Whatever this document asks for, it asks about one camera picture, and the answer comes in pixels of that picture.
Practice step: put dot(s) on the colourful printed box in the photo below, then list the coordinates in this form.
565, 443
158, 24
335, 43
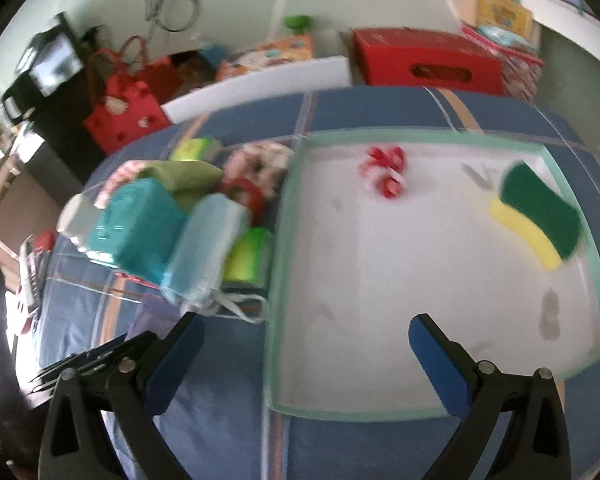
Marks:
270, 52

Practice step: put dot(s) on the yellow cardboard box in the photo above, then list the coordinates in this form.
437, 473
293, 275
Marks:
500, 10

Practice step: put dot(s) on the light green cloth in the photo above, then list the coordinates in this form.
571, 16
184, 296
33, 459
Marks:
190, 177

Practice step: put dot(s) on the green tissue packet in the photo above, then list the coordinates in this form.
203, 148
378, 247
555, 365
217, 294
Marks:
195, 149
247, 255

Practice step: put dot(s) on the green plastic toy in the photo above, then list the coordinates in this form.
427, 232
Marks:
297, 22

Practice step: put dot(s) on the teal wet wipes pack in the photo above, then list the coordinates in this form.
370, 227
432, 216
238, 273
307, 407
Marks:
135, 230

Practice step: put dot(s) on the red cardboard box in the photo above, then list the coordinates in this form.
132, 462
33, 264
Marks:
405, 50

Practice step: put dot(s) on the yellow and green sponge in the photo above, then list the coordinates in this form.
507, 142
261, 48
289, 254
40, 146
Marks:
540, 210

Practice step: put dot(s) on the pale blue wipes pack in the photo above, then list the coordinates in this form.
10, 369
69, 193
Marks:
502, 35

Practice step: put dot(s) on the black cabinet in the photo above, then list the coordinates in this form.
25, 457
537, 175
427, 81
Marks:
55, 160

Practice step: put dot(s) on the white tray with green rim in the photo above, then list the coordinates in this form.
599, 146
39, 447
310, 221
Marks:
380, 285

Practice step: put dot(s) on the red patterned box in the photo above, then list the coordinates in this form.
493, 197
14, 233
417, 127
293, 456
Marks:
520, 70

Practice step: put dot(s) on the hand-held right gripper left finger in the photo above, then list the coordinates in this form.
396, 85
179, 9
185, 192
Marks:
172, 375

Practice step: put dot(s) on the red and white scrunchie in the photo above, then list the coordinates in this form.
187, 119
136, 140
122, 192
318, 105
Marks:
385, 175

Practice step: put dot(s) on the blue plaid bed sheet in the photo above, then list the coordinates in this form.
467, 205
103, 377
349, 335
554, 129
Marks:
380, 110

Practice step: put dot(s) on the pink zigzag towel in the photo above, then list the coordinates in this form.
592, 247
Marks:
125, 170

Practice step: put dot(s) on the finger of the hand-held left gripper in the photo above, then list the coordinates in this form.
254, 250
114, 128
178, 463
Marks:
90, 357

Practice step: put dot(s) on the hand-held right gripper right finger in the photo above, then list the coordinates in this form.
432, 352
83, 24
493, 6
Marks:
437, 365

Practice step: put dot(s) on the red tote bag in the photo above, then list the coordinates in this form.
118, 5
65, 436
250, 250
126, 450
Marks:
125, 110

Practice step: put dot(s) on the black monitor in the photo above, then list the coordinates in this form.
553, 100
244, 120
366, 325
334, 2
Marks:
55, 62

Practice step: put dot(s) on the pink floral cloth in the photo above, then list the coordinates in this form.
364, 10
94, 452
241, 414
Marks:
262, 160

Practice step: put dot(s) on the light blue face mask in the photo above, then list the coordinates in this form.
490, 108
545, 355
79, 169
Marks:
205, 250

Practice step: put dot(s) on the white foam board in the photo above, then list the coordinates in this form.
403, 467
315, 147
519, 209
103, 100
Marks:
280, 80

